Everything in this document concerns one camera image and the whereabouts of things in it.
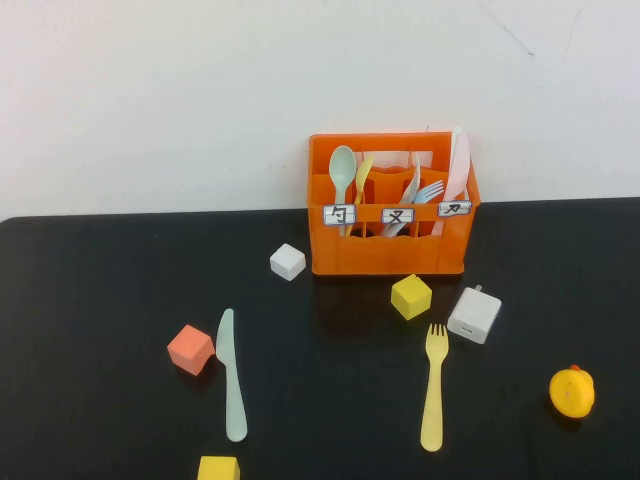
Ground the pale green plastic knife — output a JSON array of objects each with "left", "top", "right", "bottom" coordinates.
[{"left": 215, "top": 307, "right": 249, "bottom": 444}]

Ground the yellow plastic fork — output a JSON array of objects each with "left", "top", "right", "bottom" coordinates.
[{"left": 419, "top": 322, "right": 450, "bottom": 453}]

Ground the orange plastic cutlery holder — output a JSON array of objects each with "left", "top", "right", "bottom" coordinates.
[{"left": 306, "top": 130, "right": 483, "bottom": 277}]

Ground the white label spoon character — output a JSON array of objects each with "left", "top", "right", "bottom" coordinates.
[{"left": 323, "top": 203, "right": 357, "bottom": 227}]

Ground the white foam cube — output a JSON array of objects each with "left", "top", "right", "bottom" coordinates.
[{"left": 269, "top": 242, "right": 307, "bottom": 282}]

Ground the pale green plastic spoon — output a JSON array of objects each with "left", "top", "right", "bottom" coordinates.
[{"left": 328, "top": 145, "right": 358, "bottom": 237}]

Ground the yellow plastic spoon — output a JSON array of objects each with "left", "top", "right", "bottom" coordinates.
[{"left": 352, "top": 155, "right": 375, "bottom": 206}]

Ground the white label fork character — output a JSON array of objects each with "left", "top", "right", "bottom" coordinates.
[{"left": 381, "top": 207, "right": 416, "bottom": 225}]

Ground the white plastic fork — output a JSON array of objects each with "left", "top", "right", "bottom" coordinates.
[{"left": 384, "top": 152, "right": 423, "bottom": 237}]

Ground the yellow foam cube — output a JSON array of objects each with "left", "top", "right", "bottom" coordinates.
[
  {"left": 390, "top": 273, "right": 433, "bottom": 322},
  {"left": 196, "top": 455, "right": 242, "bottom": 480}
]

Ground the light blue plastic fork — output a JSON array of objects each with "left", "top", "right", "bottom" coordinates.
[{"left": 412, "top": 179, "right": 446, "bottom": 205}]

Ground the white label knife character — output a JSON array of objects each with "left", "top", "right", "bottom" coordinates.
[{"left": 437, "top": 200, "right": 473, "bottom": 218}]

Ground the pale pink plastic knife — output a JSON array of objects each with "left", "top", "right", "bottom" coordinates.
[{"left": 430, "top": 126, "right": 473, "bottom": 237}]

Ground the salmon orange foam cube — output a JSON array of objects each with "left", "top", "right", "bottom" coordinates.
[{"left": 166, "top": 323, "right": 216, "bottom": 375}]

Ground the yellow rubber duck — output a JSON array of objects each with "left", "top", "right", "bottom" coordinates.
[{"left": 548, "top": 364, "right": 597, "bottom": 420}]

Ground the white usb wall charger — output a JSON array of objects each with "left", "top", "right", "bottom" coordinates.
[{"left": 446, "top": 283, "right": 503, "bottom": 346}]

